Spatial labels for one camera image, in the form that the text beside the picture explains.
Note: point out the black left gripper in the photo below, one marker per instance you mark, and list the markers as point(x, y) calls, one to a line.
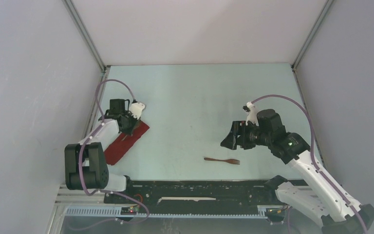
point(135, 121)

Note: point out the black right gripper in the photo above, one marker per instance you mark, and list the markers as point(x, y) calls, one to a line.
point(238, 128)

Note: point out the red cloth napkin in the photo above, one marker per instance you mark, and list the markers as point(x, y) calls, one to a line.
point(116, 151)

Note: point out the brown wooden fork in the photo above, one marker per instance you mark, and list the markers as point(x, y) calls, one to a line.
point(230, 161)

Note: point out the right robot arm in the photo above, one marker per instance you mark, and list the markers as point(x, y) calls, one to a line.
point(334, 210)

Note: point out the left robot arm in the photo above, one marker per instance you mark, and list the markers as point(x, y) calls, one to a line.
point(85, 162)

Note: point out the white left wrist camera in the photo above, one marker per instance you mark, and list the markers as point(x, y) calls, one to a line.
point(136, 108)

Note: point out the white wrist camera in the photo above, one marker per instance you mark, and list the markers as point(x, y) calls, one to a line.
point(251, 111)
point(136, 108)

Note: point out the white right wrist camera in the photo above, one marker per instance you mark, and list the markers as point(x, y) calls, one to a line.
point(251, 111)

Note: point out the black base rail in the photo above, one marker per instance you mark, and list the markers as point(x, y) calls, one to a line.
point(176, 199)

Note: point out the left aluminium frame post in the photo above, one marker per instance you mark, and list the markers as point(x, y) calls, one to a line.
point(80, 25)

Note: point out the aluminium frame post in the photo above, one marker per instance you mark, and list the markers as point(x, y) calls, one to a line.
point(311, 35)
point(80, 25)

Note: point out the right aluminium frame post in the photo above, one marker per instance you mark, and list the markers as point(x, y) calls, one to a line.
point(311, 35)

